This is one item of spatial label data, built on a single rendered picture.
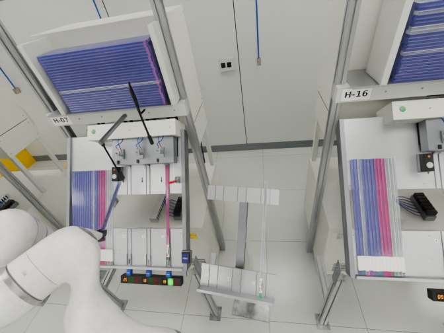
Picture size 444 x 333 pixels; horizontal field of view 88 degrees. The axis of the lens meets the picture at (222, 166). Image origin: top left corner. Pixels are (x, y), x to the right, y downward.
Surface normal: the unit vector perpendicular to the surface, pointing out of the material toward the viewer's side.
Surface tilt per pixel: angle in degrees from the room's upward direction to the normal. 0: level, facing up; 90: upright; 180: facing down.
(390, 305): 0
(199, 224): 0
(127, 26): 90
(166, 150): 46
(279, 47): 90
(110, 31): 90
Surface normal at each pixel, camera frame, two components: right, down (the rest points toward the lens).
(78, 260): 0.58, -0.05
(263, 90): -0.11, 0.65
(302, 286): -0.15, -0.76
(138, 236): -0.18, -0.05
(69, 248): 0.52, -0.30
